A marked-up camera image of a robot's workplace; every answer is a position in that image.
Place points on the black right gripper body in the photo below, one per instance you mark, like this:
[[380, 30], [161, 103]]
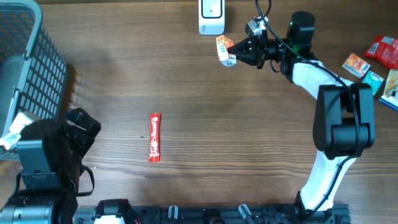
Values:
[[270, 49]]

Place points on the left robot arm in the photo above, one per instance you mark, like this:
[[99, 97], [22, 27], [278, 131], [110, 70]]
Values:
[[47, 188]]

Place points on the orange small box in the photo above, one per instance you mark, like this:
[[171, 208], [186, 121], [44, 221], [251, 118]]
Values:
[[356, 66], [223, 44]]

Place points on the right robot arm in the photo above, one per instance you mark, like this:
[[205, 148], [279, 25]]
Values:
[[343, 125]]

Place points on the white barcode scanner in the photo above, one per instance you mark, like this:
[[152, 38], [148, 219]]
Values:
[[211, 17]]

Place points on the teal small box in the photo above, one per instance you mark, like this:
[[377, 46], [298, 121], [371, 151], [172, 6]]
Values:
[[373, 80]]

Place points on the red stick sachet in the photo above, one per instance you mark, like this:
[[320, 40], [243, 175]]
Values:
[[154, 145]]

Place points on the grey plastic mesh basket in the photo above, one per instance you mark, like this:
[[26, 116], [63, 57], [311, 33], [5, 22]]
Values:
[[33, 72]]

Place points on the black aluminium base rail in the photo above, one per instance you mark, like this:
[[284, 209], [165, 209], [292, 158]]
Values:
[[266, 214]]

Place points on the white cream snack bag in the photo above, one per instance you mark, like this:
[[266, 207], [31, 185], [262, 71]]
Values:
[[390, 94]]

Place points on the red candy bag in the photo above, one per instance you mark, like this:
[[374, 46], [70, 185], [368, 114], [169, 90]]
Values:
[[384, 50]]

